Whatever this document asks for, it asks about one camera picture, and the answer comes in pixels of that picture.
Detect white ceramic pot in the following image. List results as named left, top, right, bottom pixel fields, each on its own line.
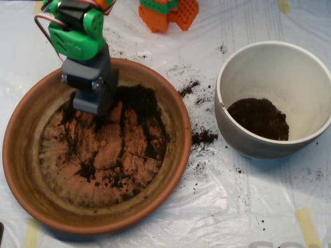
left=214, top=40, right=331, bottom=160

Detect terracotta saucer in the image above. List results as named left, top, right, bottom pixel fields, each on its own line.
left=2, top=57, right=192, bottom=236

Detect large spilled soil clump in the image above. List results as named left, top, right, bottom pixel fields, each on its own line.
left=191, top=129, right=219, bottom=147

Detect dark soil pile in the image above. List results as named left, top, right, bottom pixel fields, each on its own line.
left=55, top=84, right=170, bottom=205

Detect dark soil in pot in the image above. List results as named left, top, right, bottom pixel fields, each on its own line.
left=227, top=98, right=290, bottom=142

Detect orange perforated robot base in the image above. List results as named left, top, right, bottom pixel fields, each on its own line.
left=139, top=0, right=200, bottom=33

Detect small spilled soil clump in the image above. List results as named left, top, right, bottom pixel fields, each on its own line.
left=178, top=80, right=201, bottom=98

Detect red and white servo cable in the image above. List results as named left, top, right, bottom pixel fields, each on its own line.
left=34, top=0, right=117, bottom=64

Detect clear plastic cover sheet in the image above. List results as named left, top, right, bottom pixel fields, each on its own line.
left=0, top=0, right=331, bottom=248

